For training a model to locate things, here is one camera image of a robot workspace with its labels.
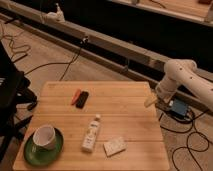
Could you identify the blue electronic box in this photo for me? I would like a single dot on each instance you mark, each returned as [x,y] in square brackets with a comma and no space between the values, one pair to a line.
[179,108]

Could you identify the long wooden beam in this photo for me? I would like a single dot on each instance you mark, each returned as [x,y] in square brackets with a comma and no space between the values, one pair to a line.
[127,50]

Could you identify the green saucer plate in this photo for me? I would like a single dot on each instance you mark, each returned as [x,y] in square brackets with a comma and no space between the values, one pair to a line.
[42,157]

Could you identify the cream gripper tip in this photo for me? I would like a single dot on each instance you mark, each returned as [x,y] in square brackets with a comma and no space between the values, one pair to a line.
[150,100]

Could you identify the white ceramic cup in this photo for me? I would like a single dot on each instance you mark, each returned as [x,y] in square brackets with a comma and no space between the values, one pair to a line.
[45,137]

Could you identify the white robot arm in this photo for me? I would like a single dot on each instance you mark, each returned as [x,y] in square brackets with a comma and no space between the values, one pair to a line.
[182,72]

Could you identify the black rectangular block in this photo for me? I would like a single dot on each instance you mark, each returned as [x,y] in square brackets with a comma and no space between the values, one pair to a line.
[82,99]

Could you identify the white sponge block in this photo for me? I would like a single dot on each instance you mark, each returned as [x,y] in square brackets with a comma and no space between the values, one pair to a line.
[114,146]

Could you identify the black office chair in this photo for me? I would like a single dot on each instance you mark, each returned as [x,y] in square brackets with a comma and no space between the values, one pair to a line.
[14,89]

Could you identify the white plastic bottle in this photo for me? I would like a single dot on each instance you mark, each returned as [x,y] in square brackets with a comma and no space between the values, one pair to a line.
[91,134]

